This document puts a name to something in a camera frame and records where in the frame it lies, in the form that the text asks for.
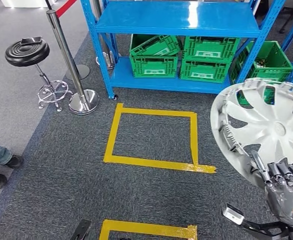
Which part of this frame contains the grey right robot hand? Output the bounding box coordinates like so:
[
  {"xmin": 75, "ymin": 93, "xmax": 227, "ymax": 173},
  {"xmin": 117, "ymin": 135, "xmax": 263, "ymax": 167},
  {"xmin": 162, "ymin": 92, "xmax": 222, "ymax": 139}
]
[{"xmin": 250, "ymin": 149, "xmax": 293, "ymax": 229}]

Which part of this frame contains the silver plastic wheel hubcap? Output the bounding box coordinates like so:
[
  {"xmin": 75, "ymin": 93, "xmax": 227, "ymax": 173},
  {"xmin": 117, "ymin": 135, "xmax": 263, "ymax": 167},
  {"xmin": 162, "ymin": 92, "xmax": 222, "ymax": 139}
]
[{"xmin": 209, "ymin": 77, "xmax": 293, "ymax": 191}]

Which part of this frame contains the yellow floor tape square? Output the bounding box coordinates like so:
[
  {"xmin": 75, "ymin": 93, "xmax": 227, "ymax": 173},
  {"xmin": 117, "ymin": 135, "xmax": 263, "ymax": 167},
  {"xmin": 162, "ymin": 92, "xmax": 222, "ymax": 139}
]
[{"xmin": 103, "ymin": 102, "xmax": 217, "ymax": 174}]

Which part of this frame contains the black stanchion with dark base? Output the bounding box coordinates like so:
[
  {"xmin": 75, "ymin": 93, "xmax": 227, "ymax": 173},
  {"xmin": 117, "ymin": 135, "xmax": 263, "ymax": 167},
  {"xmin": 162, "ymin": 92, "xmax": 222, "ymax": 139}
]
[{"xmin": 45, "ymin": 0, "xmax": 91, "ymax": 82}]

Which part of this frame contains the short red barrier belt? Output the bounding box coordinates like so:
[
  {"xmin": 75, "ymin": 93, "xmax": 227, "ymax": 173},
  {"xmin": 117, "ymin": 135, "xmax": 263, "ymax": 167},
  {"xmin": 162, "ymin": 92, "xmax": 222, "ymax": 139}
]
[{"xmin": 55, "ymin": 0, "xmax": 78, "ymax": 18}]

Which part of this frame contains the black stool with chrome base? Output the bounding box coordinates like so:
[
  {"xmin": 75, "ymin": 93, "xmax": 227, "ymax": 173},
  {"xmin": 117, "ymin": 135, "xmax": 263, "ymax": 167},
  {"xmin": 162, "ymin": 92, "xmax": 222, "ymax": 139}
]
[{"xmin": 5, "ymin": 36, "xmax": 73, "ymax": 113}]

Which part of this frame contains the white display counter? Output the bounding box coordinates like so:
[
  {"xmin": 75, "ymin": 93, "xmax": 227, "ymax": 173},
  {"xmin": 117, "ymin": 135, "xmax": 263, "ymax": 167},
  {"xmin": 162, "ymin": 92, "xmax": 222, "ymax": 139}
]
[{"xmin": 0, "ymin": 0, "xmax": 50, "ymax": 9}]

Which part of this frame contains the black right camera bracket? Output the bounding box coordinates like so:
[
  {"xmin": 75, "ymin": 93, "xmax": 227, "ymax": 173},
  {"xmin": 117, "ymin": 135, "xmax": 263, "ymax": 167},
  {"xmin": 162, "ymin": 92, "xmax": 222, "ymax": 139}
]
[{"xmin": 240, "ymin": 218, "xmax": 293, "ymax": 240}]

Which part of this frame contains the chrome stanchion post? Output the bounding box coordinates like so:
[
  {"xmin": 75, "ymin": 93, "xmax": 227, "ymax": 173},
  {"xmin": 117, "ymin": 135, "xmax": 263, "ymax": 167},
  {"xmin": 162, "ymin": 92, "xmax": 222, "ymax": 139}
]
[
  {"xmin": 45, "ymin": 9, "xmax": 100, "ymax": 116},
  {"xmin": 91, "ymin": 0, "xmax": 122, "ymax": 71}
]

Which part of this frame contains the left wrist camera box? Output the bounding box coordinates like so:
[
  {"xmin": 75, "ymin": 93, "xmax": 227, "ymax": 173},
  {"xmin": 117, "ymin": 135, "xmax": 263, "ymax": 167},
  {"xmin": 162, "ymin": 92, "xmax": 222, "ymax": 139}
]
[{"xmin": 70, "ymin": 218, "xmax": 92, "ymax": 240}]

